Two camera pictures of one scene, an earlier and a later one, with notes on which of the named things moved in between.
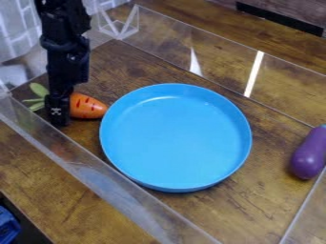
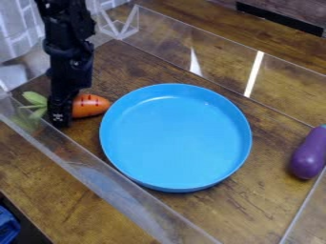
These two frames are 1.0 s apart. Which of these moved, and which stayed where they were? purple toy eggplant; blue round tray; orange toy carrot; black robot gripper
Moved: orange toy carrot
Stayed: blue round tray; purple toy eggplant; black robot gripper
